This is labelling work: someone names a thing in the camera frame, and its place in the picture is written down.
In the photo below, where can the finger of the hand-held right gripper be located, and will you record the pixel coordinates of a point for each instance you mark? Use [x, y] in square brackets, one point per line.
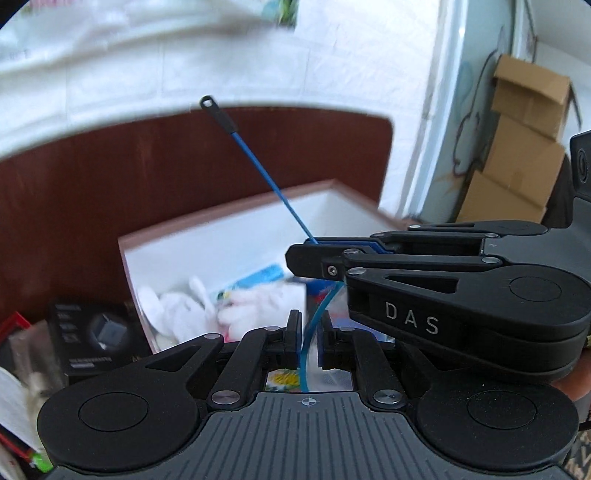
[351, 243]
[318, 263]

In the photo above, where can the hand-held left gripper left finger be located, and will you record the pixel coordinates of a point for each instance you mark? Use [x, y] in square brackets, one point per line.
[294, 341]

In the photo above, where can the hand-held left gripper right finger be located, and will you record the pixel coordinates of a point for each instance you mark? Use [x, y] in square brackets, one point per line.
[325, 341]

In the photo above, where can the white cardboard box brown rim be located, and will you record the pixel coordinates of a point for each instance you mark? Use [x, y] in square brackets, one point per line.
[221, 244]

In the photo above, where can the flower print clear bag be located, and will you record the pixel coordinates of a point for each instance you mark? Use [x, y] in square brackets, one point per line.
[286, 379]

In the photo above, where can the pink and white fluffy cloth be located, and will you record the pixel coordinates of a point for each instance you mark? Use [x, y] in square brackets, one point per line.
[258, 307]

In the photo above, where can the blue and white packet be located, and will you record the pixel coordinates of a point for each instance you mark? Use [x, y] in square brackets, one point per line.
[258, 276]

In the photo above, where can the letter patterned blanket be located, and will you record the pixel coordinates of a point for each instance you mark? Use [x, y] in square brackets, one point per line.
[582, 454]

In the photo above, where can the black printed box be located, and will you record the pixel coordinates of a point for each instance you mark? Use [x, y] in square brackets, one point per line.
[87, 350]

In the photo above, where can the floral printed cloth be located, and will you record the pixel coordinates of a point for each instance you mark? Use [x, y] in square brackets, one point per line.
[281, 11]

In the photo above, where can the clear plastic bag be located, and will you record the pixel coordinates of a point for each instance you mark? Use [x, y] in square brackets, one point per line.
[34, 355]

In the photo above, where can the green item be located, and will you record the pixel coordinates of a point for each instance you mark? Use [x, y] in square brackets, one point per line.
[41, 463]

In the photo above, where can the red packet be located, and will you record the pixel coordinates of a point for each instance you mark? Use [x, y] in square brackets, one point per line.
[14, 323]

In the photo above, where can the white paper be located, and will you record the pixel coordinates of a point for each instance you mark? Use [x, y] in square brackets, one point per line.
[16, 406]

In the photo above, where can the white plastic bag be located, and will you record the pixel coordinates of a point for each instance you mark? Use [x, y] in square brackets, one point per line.
[92, 32]

